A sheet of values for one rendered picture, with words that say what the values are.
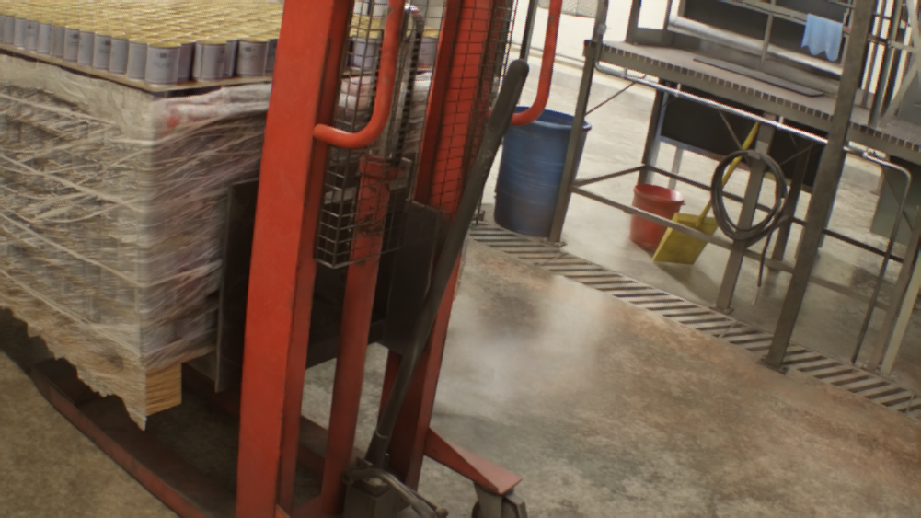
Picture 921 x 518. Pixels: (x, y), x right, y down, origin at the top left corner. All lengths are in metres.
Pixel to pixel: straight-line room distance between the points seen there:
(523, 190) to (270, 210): 3.17
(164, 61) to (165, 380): 0.66
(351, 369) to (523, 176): 2.88
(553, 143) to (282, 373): 3.13
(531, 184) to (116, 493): 3.06
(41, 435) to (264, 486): 0.92
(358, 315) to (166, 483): 0.72
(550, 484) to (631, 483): 0.27
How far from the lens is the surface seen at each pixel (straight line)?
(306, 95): 1.66
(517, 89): 1.71
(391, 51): 1.53
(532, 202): 4.84
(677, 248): 4.91
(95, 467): 2.57
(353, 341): 2.04
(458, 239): 1.82
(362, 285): 1.98
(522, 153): 4.80
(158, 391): 1.92
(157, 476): 2.39
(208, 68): 1.80
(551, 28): 1.97
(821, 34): 4.19
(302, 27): 1.66
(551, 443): 2.99
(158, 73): 1.73
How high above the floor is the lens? 1.50
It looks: 19 degrees down
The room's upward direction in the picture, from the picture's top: 10 degrees clockwise
